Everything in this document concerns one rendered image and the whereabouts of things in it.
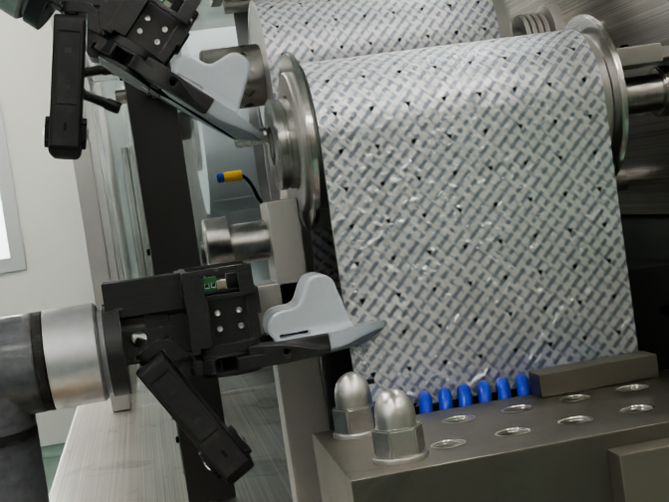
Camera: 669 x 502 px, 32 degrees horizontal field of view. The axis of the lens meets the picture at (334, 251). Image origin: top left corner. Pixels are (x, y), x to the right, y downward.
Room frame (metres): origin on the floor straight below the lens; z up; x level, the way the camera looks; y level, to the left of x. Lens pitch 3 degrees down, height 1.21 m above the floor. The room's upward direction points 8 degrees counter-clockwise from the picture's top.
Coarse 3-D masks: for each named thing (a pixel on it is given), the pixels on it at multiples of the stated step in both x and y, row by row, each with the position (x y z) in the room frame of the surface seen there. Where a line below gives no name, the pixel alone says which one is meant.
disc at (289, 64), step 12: (288, 60) 0.94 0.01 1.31; (288, 72) 0.95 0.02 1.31; (300, 72) 0.91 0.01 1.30; (300, 84) 0.90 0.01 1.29; (300, 96) 0.91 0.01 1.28; (312, 120) 0.90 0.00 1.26; (312, 132) 0.89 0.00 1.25; (312, 144) 0.89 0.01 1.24; (312, 156) 0.90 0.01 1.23; (312, 168) 0.90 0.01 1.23; (312, 180) 0.91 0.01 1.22; (312, 192) 0.92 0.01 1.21; (312, 204) 0.93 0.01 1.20; (312, 216) 0.93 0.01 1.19; (312, 228) 0.95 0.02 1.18
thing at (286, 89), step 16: (592, 48) 0.97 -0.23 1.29; (288, 80) 0.93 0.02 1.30; (304, 80) 0.93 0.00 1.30; (608, 80) 0.95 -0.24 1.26; (288, 96) 0.94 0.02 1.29; (608, 96) 0.95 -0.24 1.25; (608, 112) 0.95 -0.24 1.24; (304, 128) 0.91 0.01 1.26; (304, 144) 0.91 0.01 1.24; (304, 160) 0.91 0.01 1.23; (320, 160) 0.91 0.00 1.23; (304, 176) 0.92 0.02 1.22; (320, 176) 0.92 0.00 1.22; (304, 192) 0.93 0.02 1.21; (304, 208) 0.95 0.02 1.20; (320, 208) 0.96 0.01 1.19
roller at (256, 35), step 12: (492, 0) 1.19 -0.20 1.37; (504, 0) 1.20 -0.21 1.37; (252, 12) 1.21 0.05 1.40; (504, 12) 1.19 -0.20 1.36; (252, 24) 1.23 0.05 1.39; (504, 24) 1.18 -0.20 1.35; (252, 36) 1.24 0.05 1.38; (504, 36) 1.18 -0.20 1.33; (264, 48) 1.16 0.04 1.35; (264, 60) 1.18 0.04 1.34
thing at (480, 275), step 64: (384, 192) 0.91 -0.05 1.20; (448, 192) 0.92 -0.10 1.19; (512, 192) 0.93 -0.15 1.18; (576, 192) 0.94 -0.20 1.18; (384, 256) 0.91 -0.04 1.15; (448, 256) 0.92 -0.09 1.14; (512, 256) 0.93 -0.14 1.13; (576, 256) 0.94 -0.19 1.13; (384, 320) 0.91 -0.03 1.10; (448, 320) 0.92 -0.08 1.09; (512, 320) 0.93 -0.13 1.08; (576, 320) 0.94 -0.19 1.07; (384, 384) 0.91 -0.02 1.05; (448, 384) 0.92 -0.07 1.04; (512, 384) 0.93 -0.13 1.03
